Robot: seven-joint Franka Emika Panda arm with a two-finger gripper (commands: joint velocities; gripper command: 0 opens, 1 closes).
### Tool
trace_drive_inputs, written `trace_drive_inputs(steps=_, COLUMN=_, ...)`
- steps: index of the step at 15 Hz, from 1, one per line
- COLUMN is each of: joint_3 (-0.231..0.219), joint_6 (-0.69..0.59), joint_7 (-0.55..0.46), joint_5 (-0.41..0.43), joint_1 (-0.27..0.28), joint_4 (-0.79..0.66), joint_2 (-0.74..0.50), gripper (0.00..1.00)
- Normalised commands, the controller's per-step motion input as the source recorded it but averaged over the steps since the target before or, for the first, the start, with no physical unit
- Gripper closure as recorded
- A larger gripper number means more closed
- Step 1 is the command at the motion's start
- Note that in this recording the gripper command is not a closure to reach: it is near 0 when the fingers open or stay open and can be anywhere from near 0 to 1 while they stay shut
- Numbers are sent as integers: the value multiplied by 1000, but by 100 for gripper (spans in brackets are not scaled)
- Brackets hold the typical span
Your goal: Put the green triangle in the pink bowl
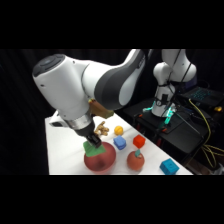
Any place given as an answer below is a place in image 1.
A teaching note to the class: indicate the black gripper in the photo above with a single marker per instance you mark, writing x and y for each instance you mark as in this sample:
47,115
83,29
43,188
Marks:
89,133

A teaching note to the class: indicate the gold camera mounting bracket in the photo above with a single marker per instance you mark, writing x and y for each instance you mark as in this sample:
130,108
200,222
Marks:
101,109

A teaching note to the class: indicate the pink bowl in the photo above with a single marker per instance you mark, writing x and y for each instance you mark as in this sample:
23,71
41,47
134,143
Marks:
100,162

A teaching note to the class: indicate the small yellow object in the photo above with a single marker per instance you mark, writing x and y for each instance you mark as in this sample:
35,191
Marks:
218,108

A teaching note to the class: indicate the green triangle block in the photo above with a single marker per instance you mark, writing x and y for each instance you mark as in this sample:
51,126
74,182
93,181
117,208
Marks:
92,150

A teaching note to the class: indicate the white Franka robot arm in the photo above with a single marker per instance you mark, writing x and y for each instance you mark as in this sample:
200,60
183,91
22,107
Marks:
73,83

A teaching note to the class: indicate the blue studded cube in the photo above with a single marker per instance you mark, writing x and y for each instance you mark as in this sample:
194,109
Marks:
169,166

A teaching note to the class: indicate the orange toy fruit teal stem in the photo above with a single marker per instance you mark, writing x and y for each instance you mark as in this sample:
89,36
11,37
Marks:
135,161

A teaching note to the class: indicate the yellow ball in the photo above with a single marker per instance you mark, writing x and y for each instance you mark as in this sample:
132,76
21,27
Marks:
118,130

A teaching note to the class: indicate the brown plush toy animal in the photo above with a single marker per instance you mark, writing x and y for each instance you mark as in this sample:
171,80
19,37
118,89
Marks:
102,129

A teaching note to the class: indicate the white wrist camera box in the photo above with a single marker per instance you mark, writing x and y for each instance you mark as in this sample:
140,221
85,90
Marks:
56,120

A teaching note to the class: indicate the black laptop lit keyboard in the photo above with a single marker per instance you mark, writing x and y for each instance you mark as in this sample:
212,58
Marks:
203,95

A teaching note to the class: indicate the black curtain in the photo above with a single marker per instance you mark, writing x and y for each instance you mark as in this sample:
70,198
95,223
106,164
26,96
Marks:
20,100

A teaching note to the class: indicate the black robot stand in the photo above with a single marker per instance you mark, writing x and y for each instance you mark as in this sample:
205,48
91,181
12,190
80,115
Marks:
181,133

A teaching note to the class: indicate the red cube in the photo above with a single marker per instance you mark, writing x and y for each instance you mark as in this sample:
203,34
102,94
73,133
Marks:
139,141

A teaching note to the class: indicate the blue stacked block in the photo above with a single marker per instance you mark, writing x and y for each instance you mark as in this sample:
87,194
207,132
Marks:
119,142

